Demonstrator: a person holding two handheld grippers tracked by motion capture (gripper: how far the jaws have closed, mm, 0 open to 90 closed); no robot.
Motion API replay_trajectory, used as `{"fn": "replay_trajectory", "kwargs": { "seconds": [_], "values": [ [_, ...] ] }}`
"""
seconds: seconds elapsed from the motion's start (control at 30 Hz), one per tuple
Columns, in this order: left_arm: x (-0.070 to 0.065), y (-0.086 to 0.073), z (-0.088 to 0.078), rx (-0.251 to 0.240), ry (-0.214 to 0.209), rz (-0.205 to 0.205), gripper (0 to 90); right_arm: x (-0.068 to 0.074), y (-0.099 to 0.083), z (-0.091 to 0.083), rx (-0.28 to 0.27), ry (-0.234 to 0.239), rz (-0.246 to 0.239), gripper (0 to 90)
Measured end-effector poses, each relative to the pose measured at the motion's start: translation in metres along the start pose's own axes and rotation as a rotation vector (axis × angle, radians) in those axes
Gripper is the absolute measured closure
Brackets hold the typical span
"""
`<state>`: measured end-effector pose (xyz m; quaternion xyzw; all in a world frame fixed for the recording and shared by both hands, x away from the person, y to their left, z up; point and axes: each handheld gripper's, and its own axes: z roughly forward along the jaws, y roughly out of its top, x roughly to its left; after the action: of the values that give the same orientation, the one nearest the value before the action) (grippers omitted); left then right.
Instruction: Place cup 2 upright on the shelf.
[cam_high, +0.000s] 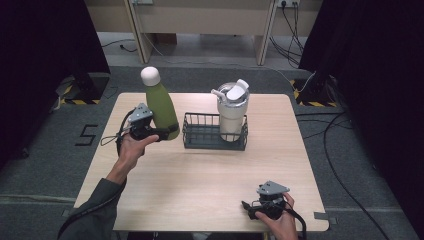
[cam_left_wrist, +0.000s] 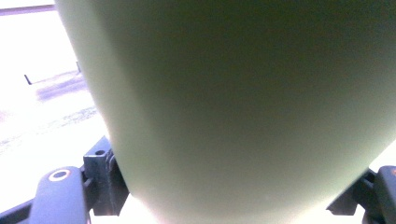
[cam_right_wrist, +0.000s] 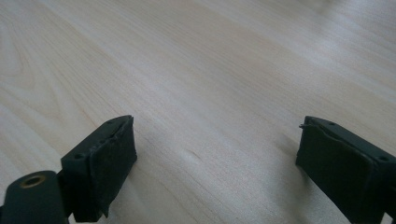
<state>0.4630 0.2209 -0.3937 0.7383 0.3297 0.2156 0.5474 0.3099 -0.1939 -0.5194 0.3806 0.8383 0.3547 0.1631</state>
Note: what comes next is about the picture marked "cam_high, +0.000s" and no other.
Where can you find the white power strip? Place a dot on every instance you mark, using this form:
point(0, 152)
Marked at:
point(287, 2)
point(142, 1)

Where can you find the person's left hand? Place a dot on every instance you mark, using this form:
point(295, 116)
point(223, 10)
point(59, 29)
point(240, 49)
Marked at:
point(131, 150)

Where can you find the green bottle with white cap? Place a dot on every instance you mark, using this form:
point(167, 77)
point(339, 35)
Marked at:
point(161, 106)

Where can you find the person's right hand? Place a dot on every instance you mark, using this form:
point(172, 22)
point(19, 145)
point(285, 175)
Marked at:
point(281, 226)

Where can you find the beige wooden desk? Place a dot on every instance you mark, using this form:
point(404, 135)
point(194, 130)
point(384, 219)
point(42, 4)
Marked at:
point(203, 16)

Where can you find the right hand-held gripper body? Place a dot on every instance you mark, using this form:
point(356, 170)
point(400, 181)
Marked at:
point(271, 200)

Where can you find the dark curtain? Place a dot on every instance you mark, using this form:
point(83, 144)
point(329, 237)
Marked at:
point(376, 83)
point(40, 66)

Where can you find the grey tape strip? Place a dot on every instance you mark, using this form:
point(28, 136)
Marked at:
point(322, 216)
point(66, 212)

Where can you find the white tumbler with straw lid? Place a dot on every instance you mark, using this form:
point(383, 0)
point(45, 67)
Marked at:
point(231, 113)

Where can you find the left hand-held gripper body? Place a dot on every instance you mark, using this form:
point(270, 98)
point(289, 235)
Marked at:
point(140, 118)

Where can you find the black stand base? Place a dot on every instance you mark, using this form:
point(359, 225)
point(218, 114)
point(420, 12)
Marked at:
point(313, 93)
point(90, 86)

